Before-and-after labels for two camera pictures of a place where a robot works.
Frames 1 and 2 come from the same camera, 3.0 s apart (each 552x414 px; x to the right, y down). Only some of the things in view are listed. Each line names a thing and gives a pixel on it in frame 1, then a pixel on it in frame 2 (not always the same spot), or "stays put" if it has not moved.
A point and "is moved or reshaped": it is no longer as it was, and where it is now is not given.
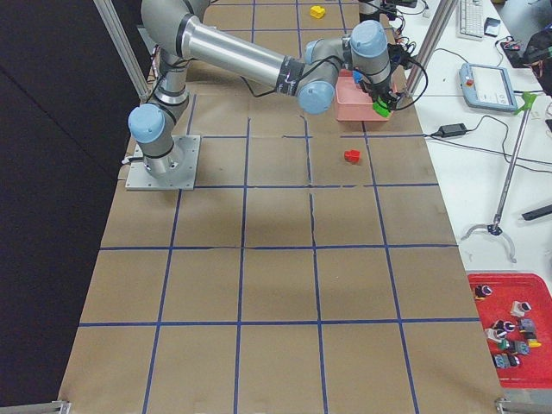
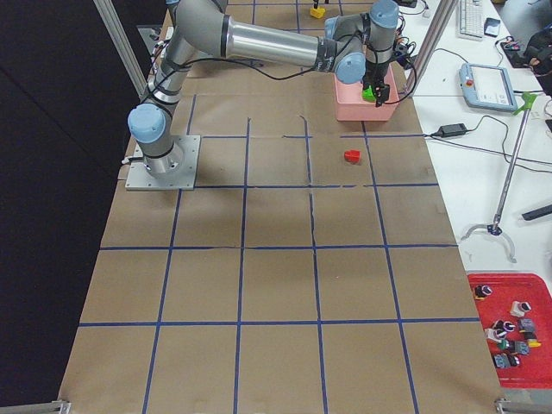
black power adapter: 454,129 stays put
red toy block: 352,156 stays put
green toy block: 381,108 is moved or reshaped
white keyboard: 470,20 stays put
